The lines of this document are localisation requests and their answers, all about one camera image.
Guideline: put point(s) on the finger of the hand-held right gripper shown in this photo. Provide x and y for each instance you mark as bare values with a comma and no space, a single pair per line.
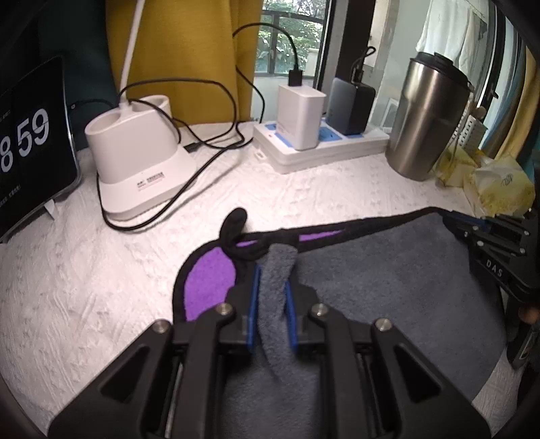
491,236

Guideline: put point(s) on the white power strip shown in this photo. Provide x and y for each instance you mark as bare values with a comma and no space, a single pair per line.
333,145

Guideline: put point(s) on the mustard yellow curtain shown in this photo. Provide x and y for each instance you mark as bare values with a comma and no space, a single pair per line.
190,46

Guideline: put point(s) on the yellow plastic bag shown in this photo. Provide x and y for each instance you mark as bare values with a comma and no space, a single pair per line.
453,166

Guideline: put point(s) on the white perforated basket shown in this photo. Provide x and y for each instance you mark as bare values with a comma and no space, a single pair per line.
470,131

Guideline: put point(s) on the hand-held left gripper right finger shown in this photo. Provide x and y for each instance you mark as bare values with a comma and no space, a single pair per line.
291,318

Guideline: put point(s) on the white desk lamp base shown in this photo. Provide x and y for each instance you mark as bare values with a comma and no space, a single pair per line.
135,156

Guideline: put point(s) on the yellow tissue pack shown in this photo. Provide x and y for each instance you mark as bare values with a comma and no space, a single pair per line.
502,183

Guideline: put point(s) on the stainless steel tumbler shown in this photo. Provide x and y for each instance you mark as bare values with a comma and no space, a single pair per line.
428,118

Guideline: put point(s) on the white charger adapter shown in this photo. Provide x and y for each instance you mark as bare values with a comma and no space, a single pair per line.
300,116

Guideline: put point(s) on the black tablet clock display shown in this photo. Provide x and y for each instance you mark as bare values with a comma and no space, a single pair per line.
29,143

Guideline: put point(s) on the grey and purple towel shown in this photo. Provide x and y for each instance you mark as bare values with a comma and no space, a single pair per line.
379,270

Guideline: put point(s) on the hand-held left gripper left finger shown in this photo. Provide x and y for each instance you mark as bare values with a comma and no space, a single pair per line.
252,314

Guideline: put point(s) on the white textured tablecloth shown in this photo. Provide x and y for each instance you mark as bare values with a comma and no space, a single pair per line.
126,278

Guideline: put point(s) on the black charger adapter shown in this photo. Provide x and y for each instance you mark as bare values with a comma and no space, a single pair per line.
352,105

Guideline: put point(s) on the white hanging garment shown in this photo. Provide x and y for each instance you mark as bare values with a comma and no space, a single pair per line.
453,33

